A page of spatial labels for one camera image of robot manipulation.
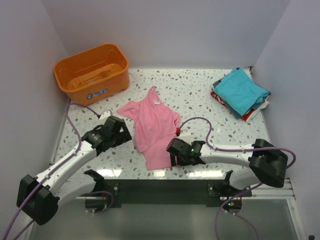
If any pink t shirt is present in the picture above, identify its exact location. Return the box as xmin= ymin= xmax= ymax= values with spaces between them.
xmin=117 ymin=86 xmax=180 ymax=171

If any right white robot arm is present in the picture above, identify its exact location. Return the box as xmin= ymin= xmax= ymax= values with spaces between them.
xmin=166 ymin=138 xmax=288 ymax=197

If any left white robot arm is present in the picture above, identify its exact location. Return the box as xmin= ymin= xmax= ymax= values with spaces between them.
xmin=16 ymin=115 xmax=132 ymax=225

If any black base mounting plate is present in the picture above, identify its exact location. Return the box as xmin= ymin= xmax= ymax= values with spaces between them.
xmin=73 ymin=178 xmax=248 ymax=209

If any orange plastic basket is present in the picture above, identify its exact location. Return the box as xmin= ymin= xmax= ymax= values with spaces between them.
xmin=53 ymin=43 xmax=130 ymax=106

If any red printed folded t shirt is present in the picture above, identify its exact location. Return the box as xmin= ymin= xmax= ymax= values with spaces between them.
xmin=210 ymin=91 xmax=254 ymax=122

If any turquoise folded t shirt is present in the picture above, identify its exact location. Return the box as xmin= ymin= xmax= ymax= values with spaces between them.
xmin=213 ymin=68 xmax=271 ymax=116

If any white folded t shirt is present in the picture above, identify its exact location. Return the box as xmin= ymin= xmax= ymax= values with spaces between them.
xmin=246 ymin=100 xmax=269 ymax=121

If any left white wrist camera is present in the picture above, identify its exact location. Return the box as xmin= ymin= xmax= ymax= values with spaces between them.
xmin=99 ymin=110 xmax=113 ymax=121

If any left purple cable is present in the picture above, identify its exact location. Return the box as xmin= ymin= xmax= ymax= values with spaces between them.
xmin=0 ymin=102 xmax=115 ymax=240

